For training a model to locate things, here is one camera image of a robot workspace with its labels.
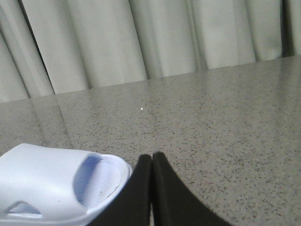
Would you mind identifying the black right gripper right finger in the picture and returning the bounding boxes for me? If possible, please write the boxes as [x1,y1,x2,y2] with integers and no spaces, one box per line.
[152,152,230,226]

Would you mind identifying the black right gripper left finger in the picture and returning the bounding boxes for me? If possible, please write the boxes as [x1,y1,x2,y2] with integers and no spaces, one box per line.
[89,154,152,226]

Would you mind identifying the light blue slipper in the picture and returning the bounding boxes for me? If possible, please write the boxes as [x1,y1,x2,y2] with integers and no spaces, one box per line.
[0,143,132,226]

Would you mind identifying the pale grey curtain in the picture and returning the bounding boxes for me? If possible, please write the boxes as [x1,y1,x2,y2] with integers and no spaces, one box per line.
[0,0,301,103]

